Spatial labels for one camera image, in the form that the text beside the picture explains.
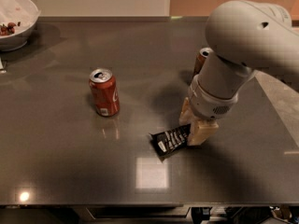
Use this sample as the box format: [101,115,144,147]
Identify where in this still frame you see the white bowl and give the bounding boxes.
[0,0,40,51]

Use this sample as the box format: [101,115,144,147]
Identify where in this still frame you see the red coca-cola can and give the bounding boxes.
[89,68,120,117]

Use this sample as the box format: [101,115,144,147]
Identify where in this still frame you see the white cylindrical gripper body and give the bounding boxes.
[188,75,238,119]

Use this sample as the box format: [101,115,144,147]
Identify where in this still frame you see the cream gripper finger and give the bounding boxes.
[178,97,192,125]
[188,118,219,146]

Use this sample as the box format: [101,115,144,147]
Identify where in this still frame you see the red fruit in bowl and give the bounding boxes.
[0,22,21,36]

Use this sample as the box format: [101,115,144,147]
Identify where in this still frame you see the orange-brown soda can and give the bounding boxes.
[192,47,212,76]

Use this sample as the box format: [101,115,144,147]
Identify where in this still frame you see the black rxbar chocolate wrapper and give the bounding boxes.
[151,124,191,158]

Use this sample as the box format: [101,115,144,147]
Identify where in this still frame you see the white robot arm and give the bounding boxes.
[179,0,299,146]

